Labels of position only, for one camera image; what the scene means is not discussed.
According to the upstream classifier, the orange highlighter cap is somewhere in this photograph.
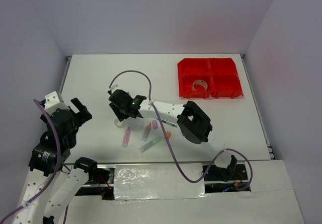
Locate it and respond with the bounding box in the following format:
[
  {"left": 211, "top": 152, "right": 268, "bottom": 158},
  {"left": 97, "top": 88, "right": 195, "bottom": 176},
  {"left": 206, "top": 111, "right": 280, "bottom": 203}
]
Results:
[{"left": 164, "top": 131, "right": 172, "bottom": 140}]

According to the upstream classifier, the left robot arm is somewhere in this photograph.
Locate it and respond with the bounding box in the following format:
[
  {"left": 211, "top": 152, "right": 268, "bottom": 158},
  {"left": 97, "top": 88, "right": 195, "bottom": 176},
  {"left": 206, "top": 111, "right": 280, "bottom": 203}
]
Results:
[{"left": 1, "top": 93, "right": 99, "bottom": 223}]

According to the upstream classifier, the small clear tape roll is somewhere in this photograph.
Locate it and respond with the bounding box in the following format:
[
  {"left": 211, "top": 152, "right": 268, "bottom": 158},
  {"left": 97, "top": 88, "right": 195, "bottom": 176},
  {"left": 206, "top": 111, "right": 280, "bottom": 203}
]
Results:
[{"left": 114, "top": 119, "right": 125, "bottom": 128}]

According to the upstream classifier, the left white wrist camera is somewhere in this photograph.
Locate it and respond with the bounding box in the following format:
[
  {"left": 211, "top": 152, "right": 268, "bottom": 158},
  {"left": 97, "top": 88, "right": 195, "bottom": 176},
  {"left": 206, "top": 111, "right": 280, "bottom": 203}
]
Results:
[{"left": 44, "top": 91, "right": 69, "bottom": 115}]

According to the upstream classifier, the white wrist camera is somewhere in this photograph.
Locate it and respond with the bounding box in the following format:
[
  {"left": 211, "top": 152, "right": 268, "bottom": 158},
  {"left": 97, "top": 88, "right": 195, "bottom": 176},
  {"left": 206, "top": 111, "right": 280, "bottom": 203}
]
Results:
[
  {"left": 44, "top": 91, "right": 69, "bottom": 115},
  {"left": 107, "top": 84, "right": 120, "bottom": 95}
]

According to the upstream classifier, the red compartment bin tray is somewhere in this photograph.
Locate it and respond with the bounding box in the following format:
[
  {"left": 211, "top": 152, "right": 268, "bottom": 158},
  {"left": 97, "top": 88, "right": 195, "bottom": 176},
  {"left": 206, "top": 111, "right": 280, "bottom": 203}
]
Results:
[{"left": 177, "top": 58, "right": 244, "bottom": 99}]

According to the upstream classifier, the blue pen with label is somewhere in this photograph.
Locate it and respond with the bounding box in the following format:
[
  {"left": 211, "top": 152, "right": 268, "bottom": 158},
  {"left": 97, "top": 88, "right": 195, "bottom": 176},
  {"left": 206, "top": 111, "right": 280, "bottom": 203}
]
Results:
[{"left": 156, "top": 118, "right": 178, "bottom": 128}]

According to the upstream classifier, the large silver tape roll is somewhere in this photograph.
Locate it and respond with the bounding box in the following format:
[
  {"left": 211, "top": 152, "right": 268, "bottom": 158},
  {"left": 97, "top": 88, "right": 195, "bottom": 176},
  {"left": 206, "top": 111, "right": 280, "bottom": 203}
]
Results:
[{"left": 192, "top": 79, "right": 208, "bottom": 91}]

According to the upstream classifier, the silver foil covered plate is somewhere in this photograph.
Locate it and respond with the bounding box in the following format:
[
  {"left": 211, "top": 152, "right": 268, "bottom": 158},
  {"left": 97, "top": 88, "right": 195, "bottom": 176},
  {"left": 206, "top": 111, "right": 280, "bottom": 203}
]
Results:
[{"left": 114, "top": 164, "right": 206, "bottom": 200}]

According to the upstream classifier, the purple highlighter cap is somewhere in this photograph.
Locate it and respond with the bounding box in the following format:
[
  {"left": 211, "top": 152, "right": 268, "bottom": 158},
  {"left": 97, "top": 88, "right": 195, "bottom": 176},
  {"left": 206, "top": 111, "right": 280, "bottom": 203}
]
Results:
[{"left": 152, "top": 120, "right": 158, "bottom": 129}]

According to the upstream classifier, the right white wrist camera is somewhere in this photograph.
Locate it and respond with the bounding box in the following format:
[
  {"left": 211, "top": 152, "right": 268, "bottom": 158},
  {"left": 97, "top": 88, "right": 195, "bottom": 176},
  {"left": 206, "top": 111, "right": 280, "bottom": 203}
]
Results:
[{"left": 107, "top": 84, "right": 120, "bottom": 95}]

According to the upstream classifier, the green highlighter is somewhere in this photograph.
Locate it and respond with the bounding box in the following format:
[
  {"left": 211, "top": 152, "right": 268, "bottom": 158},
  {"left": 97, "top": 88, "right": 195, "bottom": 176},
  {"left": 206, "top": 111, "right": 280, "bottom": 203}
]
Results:
[{"left": 139, "top": 136, "right": 161, "bottom": 153}]

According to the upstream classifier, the pink highlighter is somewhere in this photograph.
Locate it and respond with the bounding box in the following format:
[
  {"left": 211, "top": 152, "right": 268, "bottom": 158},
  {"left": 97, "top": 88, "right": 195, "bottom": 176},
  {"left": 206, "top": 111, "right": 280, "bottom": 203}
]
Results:
[{"left": 122, "top": 127, "right": 131, "bottom": 147}]

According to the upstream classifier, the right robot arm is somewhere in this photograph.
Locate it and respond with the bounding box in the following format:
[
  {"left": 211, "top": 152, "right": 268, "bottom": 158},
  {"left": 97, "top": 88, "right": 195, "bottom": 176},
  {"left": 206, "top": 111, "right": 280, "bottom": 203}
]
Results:
[{"left": 108, "top": 88, "right": 237, "bottom": 181}]

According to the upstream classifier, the orange-tip grey highlighter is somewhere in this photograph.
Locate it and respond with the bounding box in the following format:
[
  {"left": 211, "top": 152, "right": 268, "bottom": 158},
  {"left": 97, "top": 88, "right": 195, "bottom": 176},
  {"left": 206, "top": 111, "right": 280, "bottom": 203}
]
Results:
[{"left": 141, "top": 123, "right": 151, "bottom": 142}]

